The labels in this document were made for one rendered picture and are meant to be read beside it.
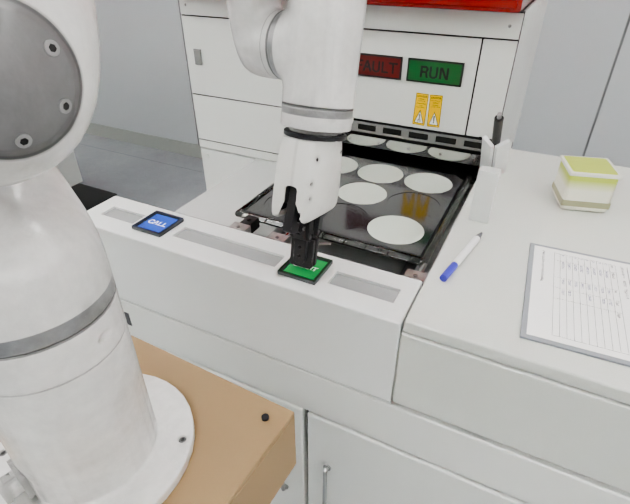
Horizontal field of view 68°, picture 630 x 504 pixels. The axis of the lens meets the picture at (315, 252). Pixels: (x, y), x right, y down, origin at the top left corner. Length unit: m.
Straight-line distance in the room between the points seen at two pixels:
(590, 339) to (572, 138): 2.10
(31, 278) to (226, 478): 0.26
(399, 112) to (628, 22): 1.57
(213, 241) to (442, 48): 0.63
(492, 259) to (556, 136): 1.98
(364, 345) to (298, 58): 0.35
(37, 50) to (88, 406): 0.26
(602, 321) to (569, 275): 0.09
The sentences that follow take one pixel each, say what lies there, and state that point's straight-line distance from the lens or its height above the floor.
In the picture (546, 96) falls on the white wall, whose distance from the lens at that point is 2.59.
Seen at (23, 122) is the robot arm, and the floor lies 1.26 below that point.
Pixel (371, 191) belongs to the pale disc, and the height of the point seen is 0.90.
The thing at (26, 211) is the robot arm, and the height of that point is 1.18.
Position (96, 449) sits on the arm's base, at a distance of 0.45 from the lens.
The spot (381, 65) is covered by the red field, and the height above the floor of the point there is 1.10.
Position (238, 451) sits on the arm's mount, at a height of 0.91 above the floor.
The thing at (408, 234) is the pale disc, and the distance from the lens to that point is 0.84.
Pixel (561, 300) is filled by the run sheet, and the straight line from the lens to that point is 0.64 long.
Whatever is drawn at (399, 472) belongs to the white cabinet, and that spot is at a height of 0.68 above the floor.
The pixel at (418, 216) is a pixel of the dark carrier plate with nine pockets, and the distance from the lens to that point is 0.90.
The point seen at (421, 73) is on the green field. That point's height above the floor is 1.09.
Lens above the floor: 1.33
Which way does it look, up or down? 34 degrees down
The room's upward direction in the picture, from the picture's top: straight up
